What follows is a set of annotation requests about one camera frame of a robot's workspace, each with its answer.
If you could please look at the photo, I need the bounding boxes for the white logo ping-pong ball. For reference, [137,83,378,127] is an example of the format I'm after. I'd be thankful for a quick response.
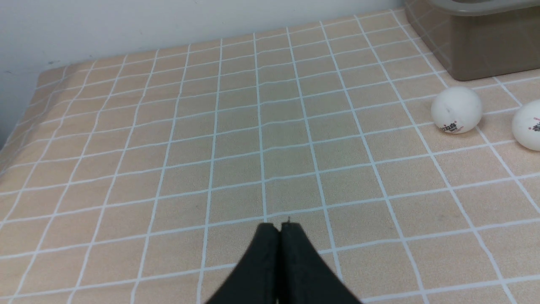
[431,86,483,134]

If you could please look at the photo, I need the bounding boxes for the olive green plastic bin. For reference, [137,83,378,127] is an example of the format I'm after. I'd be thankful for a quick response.
[404,0,540,81]

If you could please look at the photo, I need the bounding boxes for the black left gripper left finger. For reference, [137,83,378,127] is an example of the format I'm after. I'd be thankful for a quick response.
[207,223,280,304]

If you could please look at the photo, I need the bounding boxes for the beige checkered tablecloth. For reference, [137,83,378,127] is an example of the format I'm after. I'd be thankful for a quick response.
[0,8,540,304]

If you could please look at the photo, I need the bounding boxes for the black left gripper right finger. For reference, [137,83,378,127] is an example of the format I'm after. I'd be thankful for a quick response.
[278,222,361,304]

